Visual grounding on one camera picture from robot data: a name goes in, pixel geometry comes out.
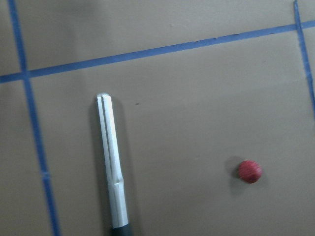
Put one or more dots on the red strawberry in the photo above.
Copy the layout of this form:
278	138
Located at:
249	171

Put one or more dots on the steel muddler black tip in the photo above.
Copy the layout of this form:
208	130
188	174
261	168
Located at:
115	180

